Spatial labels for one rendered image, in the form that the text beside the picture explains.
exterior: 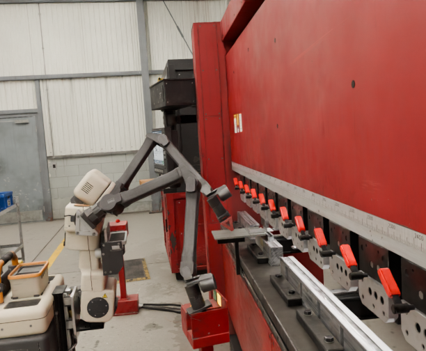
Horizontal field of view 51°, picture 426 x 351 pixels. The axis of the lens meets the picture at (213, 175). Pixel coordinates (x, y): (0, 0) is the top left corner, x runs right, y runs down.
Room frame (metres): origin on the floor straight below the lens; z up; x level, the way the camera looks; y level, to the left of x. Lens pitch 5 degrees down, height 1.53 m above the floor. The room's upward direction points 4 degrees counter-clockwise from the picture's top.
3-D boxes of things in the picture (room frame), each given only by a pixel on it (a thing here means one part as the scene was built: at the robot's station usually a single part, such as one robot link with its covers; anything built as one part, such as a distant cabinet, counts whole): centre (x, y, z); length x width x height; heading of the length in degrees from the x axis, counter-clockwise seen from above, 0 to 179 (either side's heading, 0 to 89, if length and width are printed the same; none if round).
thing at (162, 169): (3.50, 0.35, 1.42); 0.45 x 0.12 x 0.36; 19
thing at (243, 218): (2.91, -0.21, 0.92); 0.50 x 0.06 x 0.10; 5
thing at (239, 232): (2.35, -0.11, 1.00); 0.26 x 0.18 x 0.01; 95
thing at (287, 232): (1.79, -0.31, 1.18); 0.15 x 0.09 x 0.17; 5
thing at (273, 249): (2.31, -0.26, 0.92); 0.39 x 0.06 x 0.10; 5
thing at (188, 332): (1.88, 0.08, 0.75); 0.20 x 0.16 x 0.18; 17
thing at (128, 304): (3.92, 0.87, 0.41); 0.25 x 0.20 x 0.83; 95
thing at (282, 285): (1.76, -0.26, 0.89); 0.30 x 0.05 x 0.03; 5
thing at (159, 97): (3.57, 0.28, 1.53); 0.51 x 0.25 x 0.85; 19
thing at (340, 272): (1.20, -0.37, 1.18); 0.15 x 0.09 x 0.17; 5
